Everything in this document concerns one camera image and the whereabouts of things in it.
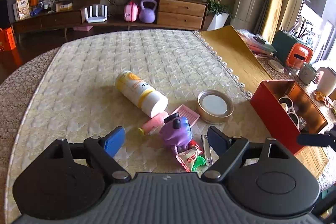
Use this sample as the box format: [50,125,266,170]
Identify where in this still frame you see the silver nail clipper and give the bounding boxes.
[201,135,213,166]

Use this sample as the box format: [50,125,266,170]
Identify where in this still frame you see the green plastic toy piece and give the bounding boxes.
[191,155,207,172]

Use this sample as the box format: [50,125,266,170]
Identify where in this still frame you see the red white snack packet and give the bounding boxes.
[175,147,203,172]

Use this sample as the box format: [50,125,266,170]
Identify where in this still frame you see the pink tube with yellow cap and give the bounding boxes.
[138,111,169,135]

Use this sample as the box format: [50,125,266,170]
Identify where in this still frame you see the purple toy figure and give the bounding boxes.
[159,112,193,155]

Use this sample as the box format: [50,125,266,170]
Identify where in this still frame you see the white frame sunglasses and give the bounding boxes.
[278,96,299,129]

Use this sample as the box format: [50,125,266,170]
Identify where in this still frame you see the orange snack wrapper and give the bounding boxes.
[314,91,333,109]

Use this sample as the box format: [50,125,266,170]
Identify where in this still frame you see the pink ridged soap tray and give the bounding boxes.
[171,105,200,127]

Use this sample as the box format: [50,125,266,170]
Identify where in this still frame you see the red metal storage box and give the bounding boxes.
[250,80,327,155]

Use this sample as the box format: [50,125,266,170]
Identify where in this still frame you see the white and yellow bottle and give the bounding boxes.
[116,71,168,118]

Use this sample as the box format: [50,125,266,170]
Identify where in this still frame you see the white electric kettle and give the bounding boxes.
[313,67,336,96]

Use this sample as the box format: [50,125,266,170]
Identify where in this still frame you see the grey ceramic mug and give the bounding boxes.
[299,63,317,85]

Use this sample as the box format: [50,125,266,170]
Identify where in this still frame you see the clear drinking glass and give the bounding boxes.
[289,57,304,79]

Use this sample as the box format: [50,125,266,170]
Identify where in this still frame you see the cream quilted table mat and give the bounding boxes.
[5,30,269,223]

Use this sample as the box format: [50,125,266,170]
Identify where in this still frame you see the white round lid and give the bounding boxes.
[268,59,284,73]

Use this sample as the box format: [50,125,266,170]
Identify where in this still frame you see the stack of colourful folders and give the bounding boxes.
[237,29,277,56]

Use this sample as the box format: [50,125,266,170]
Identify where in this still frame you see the white wifi router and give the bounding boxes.
[84,5,108,23]

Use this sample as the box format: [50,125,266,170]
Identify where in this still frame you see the purple kettlebell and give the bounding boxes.
[139,0,157,23]

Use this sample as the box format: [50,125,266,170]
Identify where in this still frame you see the pink toy case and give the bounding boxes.
[123,1,138,22]

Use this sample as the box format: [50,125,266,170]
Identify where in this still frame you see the wooden tv cabinet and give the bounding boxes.
[12,0,207,38]

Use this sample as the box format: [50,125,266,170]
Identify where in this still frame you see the orange shopping bag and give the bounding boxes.
[0,27,16,52]

